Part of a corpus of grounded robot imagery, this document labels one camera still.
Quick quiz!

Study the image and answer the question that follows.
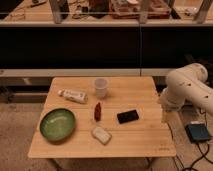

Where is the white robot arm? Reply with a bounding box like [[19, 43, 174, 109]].
[[159, 63, 213, 116]]

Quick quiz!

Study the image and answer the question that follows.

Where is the black rectangular sponge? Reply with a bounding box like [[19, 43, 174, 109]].
[[117, 110, 139, 124]]

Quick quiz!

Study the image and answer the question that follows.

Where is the translucent plastic cup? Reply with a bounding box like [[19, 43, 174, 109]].
[[94, 78, 108, 98]]

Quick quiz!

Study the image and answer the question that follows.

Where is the white plastic bottle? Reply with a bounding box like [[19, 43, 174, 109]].
[[58, 89, 87, 104]]

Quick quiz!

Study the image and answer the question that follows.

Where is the wooden folding table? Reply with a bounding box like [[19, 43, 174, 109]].
[[28, 77, 176, 158]]

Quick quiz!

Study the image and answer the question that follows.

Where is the green bowl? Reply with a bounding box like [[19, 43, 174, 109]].
[[39, 108, 76, 142]]

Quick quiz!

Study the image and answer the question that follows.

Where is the red tray on shelf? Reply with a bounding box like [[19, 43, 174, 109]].
[[109, 0, 171, 19]]

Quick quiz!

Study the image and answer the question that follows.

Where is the black foot pedal box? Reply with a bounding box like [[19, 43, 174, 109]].
[[185, 124, 211, 143]]

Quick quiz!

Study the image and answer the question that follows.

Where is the black floor cable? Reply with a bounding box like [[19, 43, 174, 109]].
[[168, 107, 213, 171]]

